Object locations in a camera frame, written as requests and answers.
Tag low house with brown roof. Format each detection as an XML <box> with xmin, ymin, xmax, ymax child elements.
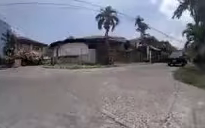
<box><xmin>48</xmin><ymin>35</ymin><xmax>131</xmax><ymax>66</ymax></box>

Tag grey concrete road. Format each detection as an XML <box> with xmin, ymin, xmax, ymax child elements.
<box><xmin>0</xmin><ymin>62</ymin><xmax>205</xmax><ymax>128</ymax></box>

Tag dark vehicle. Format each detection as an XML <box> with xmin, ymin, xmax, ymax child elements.
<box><xmin>167</xmin><ymin>55</ymin><xmax>188</xmax><ymax>68</ymax></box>

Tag trees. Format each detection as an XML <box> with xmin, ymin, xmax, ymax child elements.
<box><xmin>171</xmin><ymin>0</ymin><xmax>205</xmax><ymax>71</ymax></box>

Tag tall palm tree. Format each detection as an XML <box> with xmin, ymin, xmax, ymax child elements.
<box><xmin>95</xmin><ymin>5</ymin><xmax>120</xmax><ymax>38</ymax></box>

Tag building with fence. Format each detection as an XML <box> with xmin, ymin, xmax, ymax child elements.
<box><xmin>128</xmin><ymin>35</ymin><xmax>178</xmax><ymax>64</ymax></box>

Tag grass strip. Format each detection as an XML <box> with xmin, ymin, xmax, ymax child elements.
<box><xmin>42</xmin><ymin>63</ymin><xmax>118</xmax><ymax>70</ymax></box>

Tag overhead wires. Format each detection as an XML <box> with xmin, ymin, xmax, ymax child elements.
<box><xmin>0</xmin><ymin>0</ymin><xmax>188</xmax><ymax>44</ymax></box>

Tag grass verge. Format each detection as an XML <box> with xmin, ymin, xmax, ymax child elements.
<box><xmin>173</xmin><ymin>63</ymin><xmax>205</xmax><ymax>92</ymax></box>

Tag flowering bush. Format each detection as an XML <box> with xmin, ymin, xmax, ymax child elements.
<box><xmin>7</xmin><ymin>49</ymin><xmax>44</xmax><ymax>67</ymax></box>

